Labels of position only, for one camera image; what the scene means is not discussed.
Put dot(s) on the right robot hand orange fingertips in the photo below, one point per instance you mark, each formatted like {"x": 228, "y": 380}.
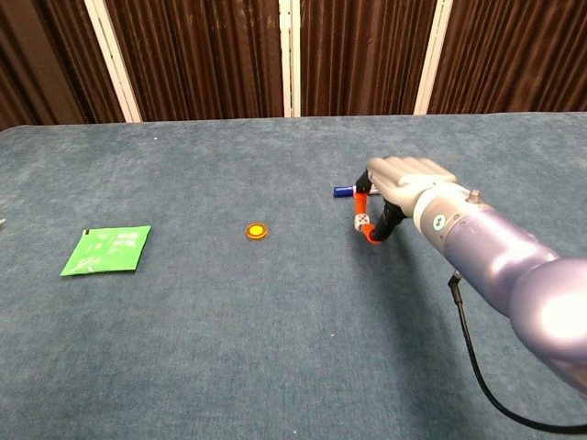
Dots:
{"x": 403, "y": 179}

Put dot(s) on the small white die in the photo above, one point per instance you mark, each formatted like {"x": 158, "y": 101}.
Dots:
{"x": 362, "y": 221}

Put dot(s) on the white marker pen blue cap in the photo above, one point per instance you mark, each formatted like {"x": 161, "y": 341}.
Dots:
{"x": 343, "y": 191}

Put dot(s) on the dark pleated curtain panel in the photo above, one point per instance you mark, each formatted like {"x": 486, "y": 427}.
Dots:
{"x": 518, "y": 55}
{"x": 197, "y": 55}
{"x": 46, "y": 59}
{"x": 362, "y": 55}

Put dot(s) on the orange round button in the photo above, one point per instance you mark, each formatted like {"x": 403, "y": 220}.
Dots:
{"x": 256, "y": 231}

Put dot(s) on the teal table mat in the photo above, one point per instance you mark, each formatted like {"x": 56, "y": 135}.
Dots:
{"x": 275, "y": 344}

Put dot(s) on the green foil packet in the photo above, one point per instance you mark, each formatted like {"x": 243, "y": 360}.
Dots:
{"x": 110, "y": 252}

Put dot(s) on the white partition post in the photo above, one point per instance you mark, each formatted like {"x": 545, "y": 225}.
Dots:
{"x": 433, "y": 55}
{"x": 112, "y": 59}
{"x": 289, "y": 55}

